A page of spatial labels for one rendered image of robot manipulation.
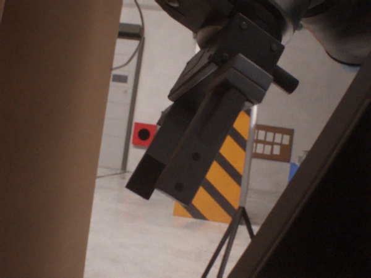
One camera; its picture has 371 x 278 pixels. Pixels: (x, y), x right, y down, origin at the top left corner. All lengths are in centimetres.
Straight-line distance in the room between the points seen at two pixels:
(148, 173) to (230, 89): 16
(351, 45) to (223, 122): 25
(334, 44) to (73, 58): 36
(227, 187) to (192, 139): 483
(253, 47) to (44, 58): 34
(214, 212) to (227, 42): 485
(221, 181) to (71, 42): 457
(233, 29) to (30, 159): 35
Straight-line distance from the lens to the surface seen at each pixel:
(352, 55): 50
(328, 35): 49
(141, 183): 40
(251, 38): 32
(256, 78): 27
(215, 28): 36
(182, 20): 40
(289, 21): 38
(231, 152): 509
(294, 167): 489
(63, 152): 61
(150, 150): 40
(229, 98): 27
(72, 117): 61
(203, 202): 511
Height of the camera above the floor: 78
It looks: 2 degrees up
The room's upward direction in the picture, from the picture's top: 8 degrees clockwise
